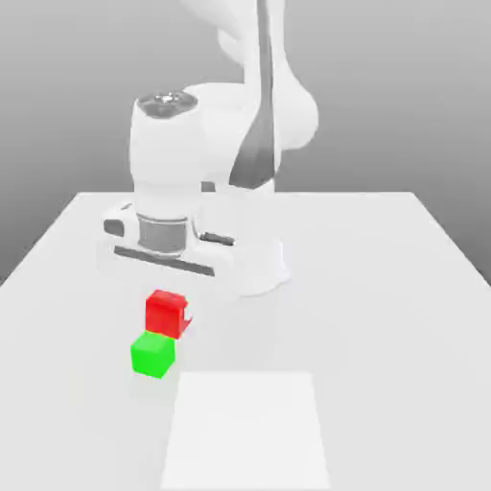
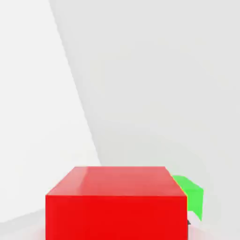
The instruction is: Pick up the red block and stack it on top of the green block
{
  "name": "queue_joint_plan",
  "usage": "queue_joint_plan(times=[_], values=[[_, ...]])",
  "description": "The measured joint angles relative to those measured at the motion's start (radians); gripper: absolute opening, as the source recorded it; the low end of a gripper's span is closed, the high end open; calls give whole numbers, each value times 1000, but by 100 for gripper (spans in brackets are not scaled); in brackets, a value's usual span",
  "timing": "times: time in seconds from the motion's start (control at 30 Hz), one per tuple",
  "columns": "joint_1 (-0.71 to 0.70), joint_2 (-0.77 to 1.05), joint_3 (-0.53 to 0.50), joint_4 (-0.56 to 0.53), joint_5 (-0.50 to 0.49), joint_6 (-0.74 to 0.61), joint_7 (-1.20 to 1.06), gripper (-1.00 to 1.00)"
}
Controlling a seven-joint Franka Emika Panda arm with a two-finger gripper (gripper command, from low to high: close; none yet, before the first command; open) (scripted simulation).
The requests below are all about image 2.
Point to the small red cube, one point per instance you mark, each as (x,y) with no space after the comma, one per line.
(116,215)

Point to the small green cube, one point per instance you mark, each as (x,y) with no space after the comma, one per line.
(194,196)

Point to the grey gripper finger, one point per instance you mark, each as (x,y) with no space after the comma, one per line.
(189,222)

